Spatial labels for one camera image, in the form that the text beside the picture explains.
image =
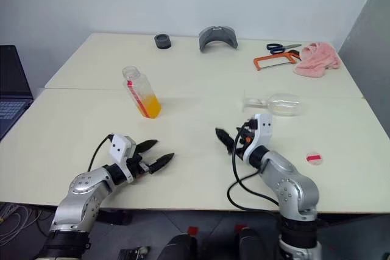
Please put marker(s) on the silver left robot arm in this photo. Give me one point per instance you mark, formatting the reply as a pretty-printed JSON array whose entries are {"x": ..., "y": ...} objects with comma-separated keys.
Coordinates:
[{"x": 82, "y": 187}]

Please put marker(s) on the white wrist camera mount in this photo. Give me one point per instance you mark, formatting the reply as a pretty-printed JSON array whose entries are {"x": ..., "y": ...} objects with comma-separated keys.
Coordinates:
[
  {"x": 119, "y": 148},
  {"x": 265, "y": 126}
]

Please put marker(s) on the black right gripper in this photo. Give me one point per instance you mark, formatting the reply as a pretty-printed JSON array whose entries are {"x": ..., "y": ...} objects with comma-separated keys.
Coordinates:
[{"x": 245, "y": 144}]

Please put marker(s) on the grey curved visor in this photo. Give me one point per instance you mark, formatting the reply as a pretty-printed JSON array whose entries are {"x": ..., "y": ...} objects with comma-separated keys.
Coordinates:
[{"x": 204, "y": 39}]

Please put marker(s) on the clear wine glass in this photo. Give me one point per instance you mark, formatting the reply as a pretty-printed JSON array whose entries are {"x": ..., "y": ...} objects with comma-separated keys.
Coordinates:
[{"x": 285, "y": 104}]

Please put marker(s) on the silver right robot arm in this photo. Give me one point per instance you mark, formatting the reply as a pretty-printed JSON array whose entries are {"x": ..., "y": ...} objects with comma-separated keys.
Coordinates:
[{"x": 289, "y": 187}]

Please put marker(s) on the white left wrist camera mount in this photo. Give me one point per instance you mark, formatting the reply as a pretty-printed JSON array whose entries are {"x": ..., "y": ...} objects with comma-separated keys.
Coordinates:
[{"x": 119, "y": 148}]

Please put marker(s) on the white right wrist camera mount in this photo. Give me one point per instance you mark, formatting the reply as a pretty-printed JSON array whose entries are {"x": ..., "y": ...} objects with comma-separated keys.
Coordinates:
[{"x": 265, "y": 126}]

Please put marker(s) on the white bottle cap red stripe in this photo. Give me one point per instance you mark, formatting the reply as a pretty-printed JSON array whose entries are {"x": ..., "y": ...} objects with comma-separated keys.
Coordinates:
[{"x": 314, "y": 158}]

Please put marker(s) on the dark rounded shape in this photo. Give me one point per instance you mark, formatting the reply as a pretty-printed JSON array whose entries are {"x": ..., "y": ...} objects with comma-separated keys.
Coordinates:
[
  {"x": 181, "y": 248},
  {"x": 251, "y": 244}
]

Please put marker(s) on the small black floor device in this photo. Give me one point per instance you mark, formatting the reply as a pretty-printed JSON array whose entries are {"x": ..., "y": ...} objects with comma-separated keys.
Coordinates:
[{"x": 132, "y": 254}]

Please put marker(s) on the orange hacksaw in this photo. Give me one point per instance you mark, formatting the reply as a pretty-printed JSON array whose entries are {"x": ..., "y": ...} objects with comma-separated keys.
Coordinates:
[{"x": 274, "y": 56}]

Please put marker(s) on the bottle with orange liquid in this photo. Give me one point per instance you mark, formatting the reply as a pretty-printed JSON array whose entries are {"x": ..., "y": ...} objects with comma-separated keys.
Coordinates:
[{"x": 150, "y": 106}]

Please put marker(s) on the pink towel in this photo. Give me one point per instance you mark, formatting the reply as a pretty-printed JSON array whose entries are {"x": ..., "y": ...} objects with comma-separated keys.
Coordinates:
[{"x": 317, "y": 59}]

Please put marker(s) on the dark laptop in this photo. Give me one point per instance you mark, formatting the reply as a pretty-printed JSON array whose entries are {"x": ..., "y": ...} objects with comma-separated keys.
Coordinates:
[{"x": 12, "y": 71}]

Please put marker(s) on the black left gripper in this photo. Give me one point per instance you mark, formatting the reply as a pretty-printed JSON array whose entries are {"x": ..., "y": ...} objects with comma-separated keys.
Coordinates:
[{"x": 140, "y": 165}]

